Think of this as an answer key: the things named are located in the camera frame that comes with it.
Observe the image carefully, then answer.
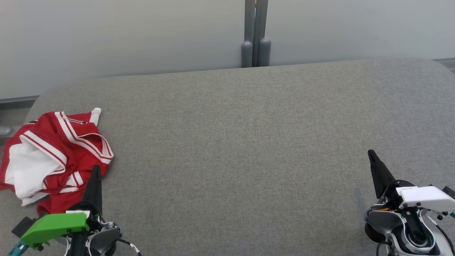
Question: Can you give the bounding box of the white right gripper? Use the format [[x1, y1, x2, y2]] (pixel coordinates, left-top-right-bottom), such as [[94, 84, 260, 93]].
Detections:
[[368, 149, 455, 211]]

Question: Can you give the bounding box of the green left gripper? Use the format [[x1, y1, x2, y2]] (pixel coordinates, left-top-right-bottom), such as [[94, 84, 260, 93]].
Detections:
[[20, 164, 103, 249]]

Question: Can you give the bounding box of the red Bulls 23 jersey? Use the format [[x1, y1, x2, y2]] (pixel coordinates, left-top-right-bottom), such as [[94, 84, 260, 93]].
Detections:
[[0, 108, 114, 215]]

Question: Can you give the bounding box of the grey fabric sofa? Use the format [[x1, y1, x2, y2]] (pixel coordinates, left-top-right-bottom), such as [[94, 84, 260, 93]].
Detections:
[[0, 58, 455, 256]]

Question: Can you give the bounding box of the black white striped cable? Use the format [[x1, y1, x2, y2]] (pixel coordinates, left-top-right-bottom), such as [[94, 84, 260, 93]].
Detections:
[[118, 238, 142, 256]]

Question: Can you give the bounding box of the black cable teal connector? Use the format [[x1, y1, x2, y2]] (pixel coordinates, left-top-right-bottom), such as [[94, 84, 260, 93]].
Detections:
[[8, 241, 28, 256]]

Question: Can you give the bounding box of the grey partition post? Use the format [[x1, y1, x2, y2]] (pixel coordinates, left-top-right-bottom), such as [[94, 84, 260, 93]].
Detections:
[[241, 0, 256, 68], [253, 0, 271, 67]]

